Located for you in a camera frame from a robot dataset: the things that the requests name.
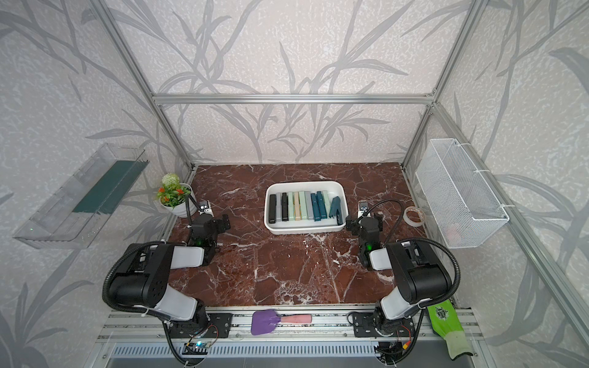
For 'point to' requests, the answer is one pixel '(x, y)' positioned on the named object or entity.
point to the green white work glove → (445, 322)
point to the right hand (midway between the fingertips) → (363, 211)
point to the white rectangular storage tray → (334, 188)
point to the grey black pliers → (284, 207)
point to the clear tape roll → (414, 216)
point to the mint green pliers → (291, 206)
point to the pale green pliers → (303, 205)
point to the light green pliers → (327, 202)
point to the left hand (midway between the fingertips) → (212, 214)
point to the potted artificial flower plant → (172, 195)
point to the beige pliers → (297, 214)
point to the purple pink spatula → (266, 320)
